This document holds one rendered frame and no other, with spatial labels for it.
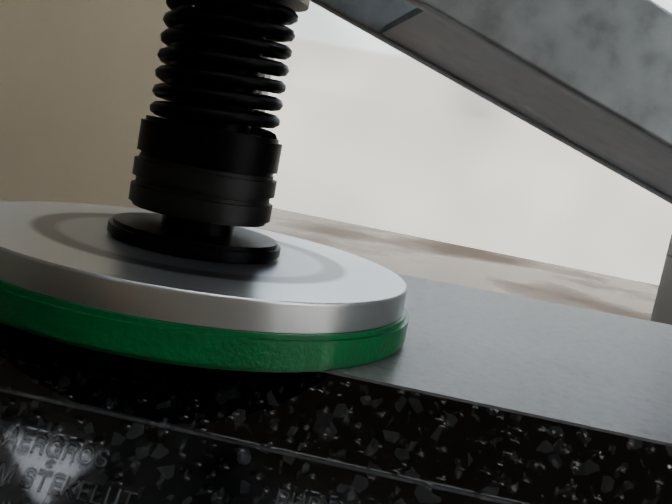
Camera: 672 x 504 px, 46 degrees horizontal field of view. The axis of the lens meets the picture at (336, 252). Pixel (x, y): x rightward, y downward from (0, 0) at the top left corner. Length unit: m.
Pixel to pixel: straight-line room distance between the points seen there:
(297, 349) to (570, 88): 0.16
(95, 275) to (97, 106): 5.59
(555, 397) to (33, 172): 5.83
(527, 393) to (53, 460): 0.19
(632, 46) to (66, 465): 0.28
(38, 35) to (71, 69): 0.34
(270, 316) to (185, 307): 0.03
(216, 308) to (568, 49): 0.18
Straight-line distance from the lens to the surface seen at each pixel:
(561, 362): 0.43
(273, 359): 0.30
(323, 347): 0.31
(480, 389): 0.34
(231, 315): 0.29
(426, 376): 0.34
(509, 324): 0.49
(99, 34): 5.92
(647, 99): 0.38
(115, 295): 0.30
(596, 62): 0.37
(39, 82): 6.08
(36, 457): 0.32
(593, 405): 0.36
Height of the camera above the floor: 0.90
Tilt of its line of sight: 8 degrees down
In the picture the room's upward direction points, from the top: 11 degrees clockwise
